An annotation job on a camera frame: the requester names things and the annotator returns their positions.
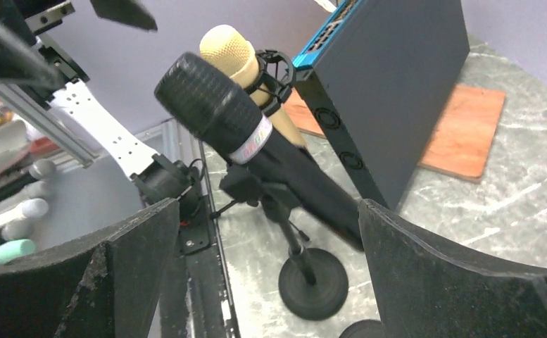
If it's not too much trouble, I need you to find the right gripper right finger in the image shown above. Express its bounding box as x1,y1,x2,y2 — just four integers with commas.
359,199,547,337

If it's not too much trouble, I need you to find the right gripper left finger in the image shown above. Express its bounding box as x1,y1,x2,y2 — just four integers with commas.
0,199,180,337

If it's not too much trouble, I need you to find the black microphone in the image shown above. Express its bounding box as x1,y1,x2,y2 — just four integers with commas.
154,52,363,251

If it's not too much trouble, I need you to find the gold microphone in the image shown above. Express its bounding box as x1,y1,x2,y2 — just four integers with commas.
199,25,308,153

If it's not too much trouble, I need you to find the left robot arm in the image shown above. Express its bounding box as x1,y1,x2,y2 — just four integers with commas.
0,1,202,222

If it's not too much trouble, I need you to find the black clip desk stand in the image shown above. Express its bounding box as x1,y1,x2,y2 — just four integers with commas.
210,164,348,321

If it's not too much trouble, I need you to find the wooden board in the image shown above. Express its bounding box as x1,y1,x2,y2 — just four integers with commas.
283,82,508,184

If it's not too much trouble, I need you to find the black shock mount desk stand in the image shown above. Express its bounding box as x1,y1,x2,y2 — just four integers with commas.
339,319,386,338

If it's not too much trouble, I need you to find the black base frame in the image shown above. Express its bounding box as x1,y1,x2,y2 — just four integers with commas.
158,118,241,338

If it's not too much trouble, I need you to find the blue network switch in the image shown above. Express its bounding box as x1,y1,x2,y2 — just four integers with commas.
293,0,470,210

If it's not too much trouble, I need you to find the black tripod shock mount stand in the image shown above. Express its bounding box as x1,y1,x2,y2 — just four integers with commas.
244,49,296,117

